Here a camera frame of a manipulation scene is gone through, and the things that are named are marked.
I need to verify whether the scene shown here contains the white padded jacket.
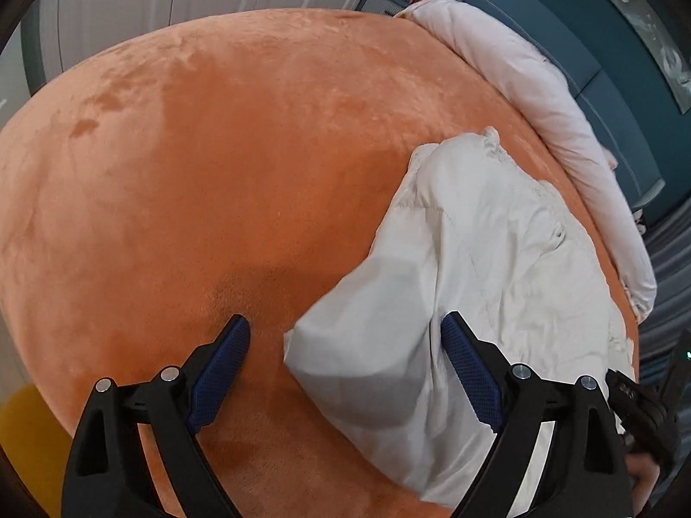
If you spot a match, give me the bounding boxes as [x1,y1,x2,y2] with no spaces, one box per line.
[283,129,634,508]

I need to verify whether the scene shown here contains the person's right hand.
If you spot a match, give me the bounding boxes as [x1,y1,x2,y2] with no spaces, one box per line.
[625,452,661,517]

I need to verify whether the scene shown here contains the yellow stool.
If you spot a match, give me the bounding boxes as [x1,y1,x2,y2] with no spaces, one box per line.
[0,385,71,517]

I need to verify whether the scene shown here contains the grey curtain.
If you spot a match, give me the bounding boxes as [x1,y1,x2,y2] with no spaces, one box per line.
[640,199,691,385]

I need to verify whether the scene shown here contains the orange velvet bed cover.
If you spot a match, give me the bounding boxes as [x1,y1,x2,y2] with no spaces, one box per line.
[0,7,641,518]

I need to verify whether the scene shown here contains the pale pink duvet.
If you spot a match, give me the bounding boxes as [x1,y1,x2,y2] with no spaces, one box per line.
[397,0,657,322]

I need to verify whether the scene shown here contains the blue upholstered headboard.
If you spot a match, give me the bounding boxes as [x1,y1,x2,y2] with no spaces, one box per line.
[460,0,665,211]

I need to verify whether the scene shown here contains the dark bedside table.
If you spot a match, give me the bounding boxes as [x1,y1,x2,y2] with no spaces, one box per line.
[355,0,422,16]

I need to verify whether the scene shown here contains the framed wall picture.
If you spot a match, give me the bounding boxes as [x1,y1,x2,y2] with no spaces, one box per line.
[609,0,690,114]

